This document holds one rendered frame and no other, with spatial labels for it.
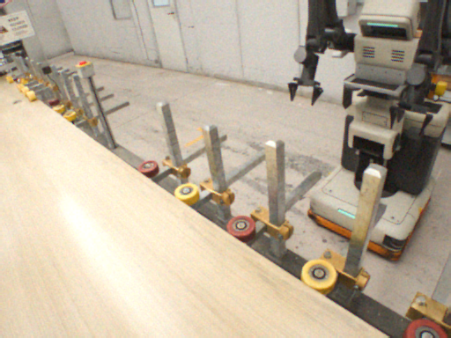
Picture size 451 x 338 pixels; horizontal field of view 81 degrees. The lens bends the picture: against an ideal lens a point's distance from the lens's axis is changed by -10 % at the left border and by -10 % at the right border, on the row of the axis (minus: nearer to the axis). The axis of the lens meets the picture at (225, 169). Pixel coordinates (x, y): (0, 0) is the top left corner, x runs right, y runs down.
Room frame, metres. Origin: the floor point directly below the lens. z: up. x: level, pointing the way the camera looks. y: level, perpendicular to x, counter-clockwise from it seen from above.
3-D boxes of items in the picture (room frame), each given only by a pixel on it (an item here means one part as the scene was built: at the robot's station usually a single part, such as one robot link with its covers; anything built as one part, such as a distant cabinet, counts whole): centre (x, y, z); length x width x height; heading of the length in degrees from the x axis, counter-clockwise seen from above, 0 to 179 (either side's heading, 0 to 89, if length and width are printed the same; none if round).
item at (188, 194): (0.76, 0.14, 0.85); 0.08 x 0.08 x 0.11
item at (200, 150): (1.08, 0.15, 0.84); 0.43 x 0.03 x 0.04; 129
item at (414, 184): (1.37, -1.01, 0.59); 0.55 x 0.34 x 0.83; 39
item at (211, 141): (0.80, 0.03, 0.87); 0.04 x 0.04 x 0.48; 39
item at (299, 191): (0.69, -0.17, 0.83); 0.43 x 0.03 x 0.04; 129
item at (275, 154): (0.61, -0.13, 0.90); 0.04 x 0.04 x 0.48; 39
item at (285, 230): (0.62, -0.12, 0.83); 0.14 x 0.06 x 0.05; 39
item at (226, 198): (0.82, 0.04, 0.83); 0.14 x 0.06 x 0.05; 39
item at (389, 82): (1.13, -0.71, 0.99); 0.28 x 0.16 x 0.22; 39
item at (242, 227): (0.57, -0.02, 0.85); 0.08 x 0.08 x 0.11
